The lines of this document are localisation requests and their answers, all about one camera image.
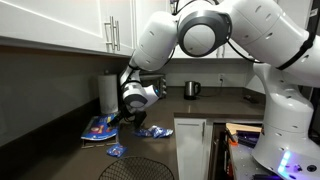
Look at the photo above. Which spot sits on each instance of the blue snack packet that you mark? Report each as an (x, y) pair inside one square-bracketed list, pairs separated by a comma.
[(142, 133), (161, 132), (116, 150)]

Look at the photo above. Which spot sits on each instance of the small black object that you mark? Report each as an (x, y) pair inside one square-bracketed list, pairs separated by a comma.
[(250, 98)]

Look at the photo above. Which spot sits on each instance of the white wall outlet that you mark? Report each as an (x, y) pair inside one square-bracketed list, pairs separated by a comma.
[(221, 78)]

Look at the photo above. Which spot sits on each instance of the kitchen base cabinet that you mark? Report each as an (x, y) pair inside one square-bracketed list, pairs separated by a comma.
[(190, 150)]

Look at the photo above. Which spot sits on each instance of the white upper cabinets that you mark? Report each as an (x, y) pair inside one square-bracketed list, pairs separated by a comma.
[(50, 23)]

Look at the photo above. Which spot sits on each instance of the wooden board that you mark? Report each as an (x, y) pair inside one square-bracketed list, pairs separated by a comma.
[(243, 127)]

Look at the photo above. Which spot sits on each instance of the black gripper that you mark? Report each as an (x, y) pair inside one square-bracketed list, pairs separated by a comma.
[(138, 118)]

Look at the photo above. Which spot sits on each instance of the black mesh basket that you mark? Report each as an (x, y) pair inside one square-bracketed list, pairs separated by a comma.
[(136, 170)]

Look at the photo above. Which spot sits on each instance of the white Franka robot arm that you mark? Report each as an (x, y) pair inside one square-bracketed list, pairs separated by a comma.
[(283, 110)]

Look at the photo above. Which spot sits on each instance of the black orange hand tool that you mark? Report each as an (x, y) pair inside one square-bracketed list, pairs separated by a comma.
[(233, 139)]

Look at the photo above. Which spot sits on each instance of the white perforated robot table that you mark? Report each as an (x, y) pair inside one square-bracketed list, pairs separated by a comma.
[(243, 163)]

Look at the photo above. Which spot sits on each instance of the silver toaster oven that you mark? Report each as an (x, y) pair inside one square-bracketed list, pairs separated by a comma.
[(161, 85)]

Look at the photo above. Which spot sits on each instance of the white paper towel roll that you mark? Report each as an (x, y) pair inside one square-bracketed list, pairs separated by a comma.
[(108, 93)]

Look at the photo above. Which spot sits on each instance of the steel electric kettle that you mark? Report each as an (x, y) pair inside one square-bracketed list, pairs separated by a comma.
[(191, 90)]

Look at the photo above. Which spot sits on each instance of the blue snack box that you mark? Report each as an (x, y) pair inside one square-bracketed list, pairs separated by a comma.
[(98, 128)]

